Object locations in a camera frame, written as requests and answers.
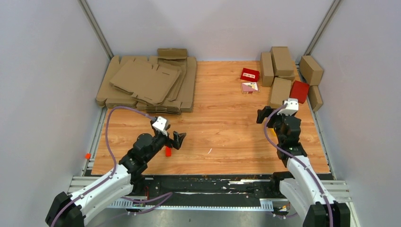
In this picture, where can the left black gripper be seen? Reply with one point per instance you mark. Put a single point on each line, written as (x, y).
(176, 143)

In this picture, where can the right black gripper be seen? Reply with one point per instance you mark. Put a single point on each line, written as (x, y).
(265, 112)

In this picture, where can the brown cardboard box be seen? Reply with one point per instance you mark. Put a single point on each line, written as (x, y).
(281, 61)

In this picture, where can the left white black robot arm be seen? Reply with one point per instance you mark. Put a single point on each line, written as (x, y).
(80, 207)

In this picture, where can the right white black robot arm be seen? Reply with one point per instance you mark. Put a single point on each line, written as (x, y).
(300, 184)

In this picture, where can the folded cardboard box front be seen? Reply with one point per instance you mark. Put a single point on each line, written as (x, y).
(279, 92)

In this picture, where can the pink white printed box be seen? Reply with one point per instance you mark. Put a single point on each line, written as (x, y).
(249, 88)

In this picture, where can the folded cardboard box upright left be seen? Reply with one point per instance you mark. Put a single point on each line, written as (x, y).
(266, 67)

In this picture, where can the red box with white labels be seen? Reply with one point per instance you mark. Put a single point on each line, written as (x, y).
(250, 75)

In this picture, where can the plain red box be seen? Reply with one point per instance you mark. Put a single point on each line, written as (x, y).
(299, 91)

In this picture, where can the folded cardboard box back middle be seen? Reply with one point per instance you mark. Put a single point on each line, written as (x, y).
(292, 77)

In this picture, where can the folded cardboard box right edge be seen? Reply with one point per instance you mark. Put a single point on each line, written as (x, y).
(315, 98)

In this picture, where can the folded cardboard box far right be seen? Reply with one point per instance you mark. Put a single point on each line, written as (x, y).
(310, 70)

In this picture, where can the small orange block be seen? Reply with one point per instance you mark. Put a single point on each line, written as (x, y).
(168, 152)

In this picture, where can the stack of flat cardboard blanks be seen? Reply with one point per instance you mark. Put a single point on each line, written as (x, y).
(164, 83)

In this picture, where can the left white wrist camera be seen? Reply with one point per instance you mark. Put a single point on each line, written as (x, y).
(158, 124)

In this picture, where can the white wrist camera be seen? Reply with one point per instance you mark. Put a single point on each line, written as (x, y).
(158, 124)
(291, 107)

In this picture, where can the yellow plastic triangle frame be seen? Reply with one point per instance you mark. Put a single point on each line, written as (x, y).
(273, 131)

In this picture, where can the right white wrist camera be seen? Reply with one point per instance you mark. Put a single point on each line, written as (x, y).
(291, 107)

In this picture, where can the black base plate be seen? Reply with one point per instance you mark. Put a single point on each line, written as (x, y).
(232, 191)

